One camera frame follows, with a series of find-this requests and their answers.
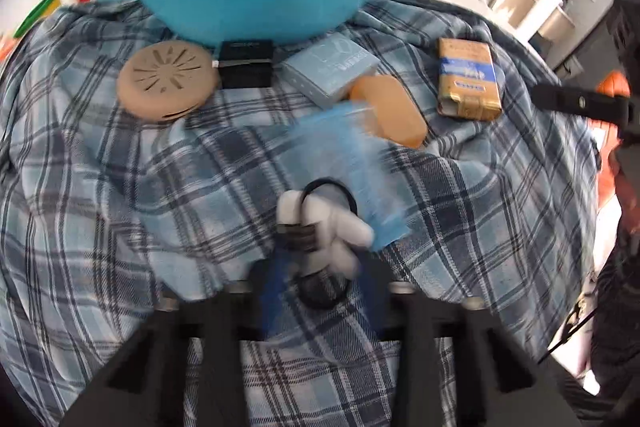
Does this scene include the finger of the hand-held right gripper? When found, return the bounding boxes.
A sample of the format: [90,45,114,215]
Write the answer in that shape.
[530,82,633,128]

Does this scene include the light blue box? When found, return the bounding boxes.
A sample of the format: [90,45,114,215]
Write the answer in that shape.
[280,32,381,110]

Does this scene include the person's right forearm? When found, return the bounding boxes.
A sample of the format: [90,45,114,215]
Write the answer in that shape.
[590,252,640,408]

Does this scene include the tan round disc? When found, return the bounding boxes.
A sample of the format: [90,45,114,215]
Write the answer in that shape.
[116,42,222,124]

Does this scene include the blue plaid cloth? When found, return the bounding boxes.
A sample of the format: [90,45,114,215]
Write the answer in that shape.
[0,0,601,427]

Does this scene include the white bunny hair tie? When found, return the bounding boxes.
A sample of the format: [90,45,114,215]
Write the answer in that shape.
[276,178,375,310]

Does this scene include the orange chair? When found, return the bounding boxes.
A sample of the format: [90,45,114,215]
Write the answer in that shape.
[587,72,633,208]

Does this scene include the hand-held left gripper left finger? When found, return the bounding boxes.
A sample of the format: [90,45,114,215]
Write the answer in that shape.
[60,257,291,427]

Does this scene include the blue face mask packet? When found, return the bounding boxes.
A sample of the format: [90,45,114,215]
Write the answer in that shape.
[287,102,413,253]

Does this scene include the yellow cup green rim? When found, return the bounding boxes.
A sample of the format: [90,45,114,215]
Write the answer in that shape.
[15,0,61,40]

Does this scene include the black box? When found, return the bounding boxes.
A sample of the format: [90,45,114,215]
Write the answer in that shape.
[218,39,275,88]

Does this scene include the black cable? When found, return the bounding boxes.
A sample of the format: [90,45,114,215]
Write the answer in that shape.
[537,297,601,365]

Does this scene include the gold box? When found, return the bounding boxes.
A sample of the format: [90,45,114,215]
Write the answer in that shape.
[436,38,503,122]

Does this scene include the orange soap bar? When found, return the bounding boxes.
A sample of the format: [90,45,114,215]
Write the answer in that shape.
[348,74,429,151]

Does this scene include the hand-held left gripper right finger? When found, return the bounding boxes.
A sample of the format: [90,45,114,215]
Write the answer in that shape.
[357,252,583,427]

